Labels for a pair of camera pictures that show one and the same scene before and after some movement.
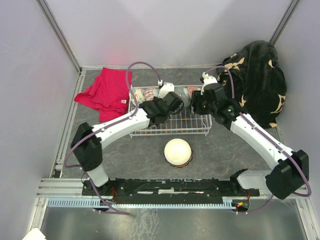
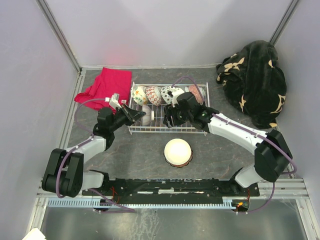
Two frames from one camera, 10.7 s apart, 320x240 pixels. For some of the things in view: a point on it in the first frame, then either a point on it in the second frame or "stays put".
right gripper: (196, 98) to (169, 111)
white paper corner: (35, 234) stays put
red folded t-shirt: (108, 93) stays put
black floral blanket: (259, 82) stays put
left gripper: (156, 99) to (135, 115)
